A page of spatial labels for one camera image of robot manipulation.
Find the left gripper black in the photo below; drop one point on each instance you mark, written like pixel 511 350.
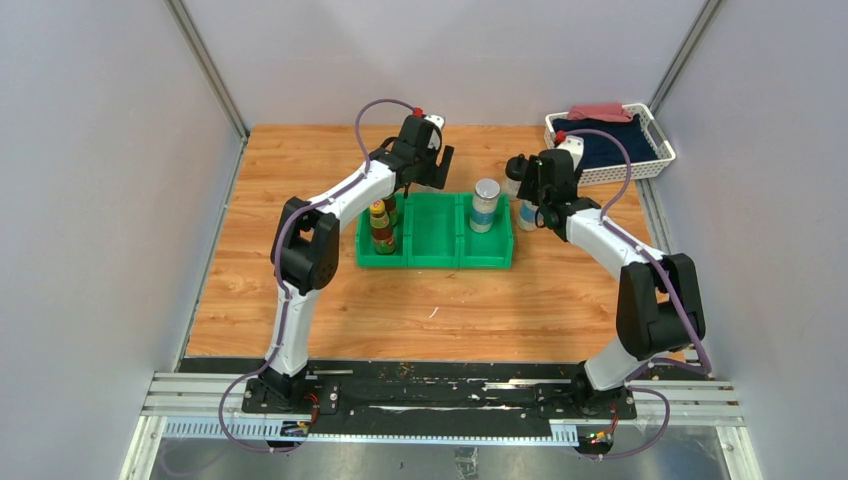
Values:
pixel 434 175

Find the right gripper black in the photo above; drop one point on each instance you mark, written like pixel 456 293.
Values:
pixel 530 187

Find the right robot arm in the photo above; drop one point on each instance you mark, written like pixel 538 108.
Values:
pixel 659 308

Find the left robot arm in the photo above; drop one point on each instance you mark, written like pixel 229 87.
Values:
pixel 306 249

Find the right black-spout seasoning jar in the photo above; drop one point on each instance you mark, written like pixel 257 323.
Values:
pixel 514 171

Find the silver-lid jar in bin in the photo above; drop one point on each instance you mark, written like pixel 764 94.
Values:
pixel 484 204

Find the green three-compartment plastic bin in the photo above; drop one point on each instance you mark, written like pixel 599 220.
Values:
pixel 434 232

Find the white perforated plastic basket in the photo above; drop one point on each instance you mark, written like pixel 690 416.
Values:
pixel 616 151

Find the pink folded cloth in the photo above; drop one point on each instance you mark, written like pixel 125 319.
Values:
pixel 604 112

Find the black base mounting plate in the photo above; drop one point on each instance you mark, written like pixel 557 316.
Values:
pixel 247 370

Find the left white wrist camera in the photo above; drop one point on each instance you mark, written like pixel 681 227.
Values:
pixel 436 122

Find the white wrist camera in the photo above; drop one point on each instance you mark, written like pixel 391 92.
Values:
pixel 436 122
pixel 573 144

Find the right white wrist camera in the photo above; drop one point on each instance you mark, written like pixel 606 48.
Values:
pixel 573 144

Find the aluminium rail frame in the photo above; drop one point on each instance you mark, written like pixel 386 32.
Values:
pixel 432 410

